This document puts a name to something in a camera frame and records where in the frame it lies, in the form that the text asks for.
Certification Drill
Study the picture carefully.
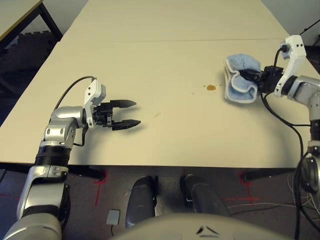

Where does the light blue terry rag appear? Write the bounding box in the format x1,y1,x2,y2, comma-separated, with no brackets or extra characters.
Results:
223,53,262,105

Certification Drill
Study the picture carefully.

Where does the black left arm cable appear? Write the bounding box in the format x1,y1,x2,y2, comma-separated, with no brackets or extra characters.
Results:
53,75,98,148

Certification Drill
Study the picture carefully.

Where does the grey robot leg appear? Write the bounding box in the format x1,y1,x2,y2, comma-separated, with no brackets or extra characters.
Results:
124,175,159,230
179,174,231,218

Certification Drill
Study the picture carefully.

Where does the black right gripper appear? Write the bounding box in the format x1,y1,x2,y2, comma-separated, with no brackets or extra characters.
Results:
239,65,285,95

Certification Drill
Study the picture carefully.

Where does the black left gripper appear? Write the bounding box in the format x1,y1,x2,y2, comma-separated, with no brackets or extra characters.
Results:
92,99,142,132

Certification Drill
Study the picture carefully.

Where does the beige side table black frame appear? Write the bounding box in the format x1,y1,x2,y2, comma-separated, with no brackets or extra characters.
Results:
0,0,64,43

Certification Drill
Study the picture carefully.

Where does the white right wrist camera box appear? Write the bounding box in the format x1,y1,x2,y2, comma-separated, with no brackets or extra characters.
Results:
274,34,308,98

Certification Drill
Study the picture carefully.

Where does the black tripod stand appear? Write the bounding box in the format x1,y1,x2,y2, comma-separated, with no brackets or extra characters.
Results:
298,19,320,36

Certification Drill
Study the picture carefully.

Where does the thin white floor cable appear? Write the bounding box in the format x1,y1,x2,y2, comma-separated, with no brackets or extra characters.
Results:
226,172,320,221

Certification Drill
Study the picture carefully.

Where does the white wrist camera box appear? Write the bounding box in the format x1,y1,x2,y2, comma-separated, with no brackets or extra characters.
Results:
83,78,108,129
274,34,308,98

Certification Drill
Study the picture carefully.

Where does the grey right robot leg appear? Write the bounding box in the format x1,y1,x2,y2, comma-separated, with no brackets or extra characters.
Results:
179,174,231,218

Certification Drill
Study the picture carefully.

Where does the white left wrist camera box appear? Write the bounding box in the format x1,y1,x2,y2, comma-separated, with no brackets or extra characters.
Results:
83,78,108,129

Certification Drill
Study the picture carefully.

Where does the grey left robot leg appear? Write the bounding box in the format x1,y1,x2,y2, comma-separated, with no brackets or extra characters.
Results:
124,175,159,230

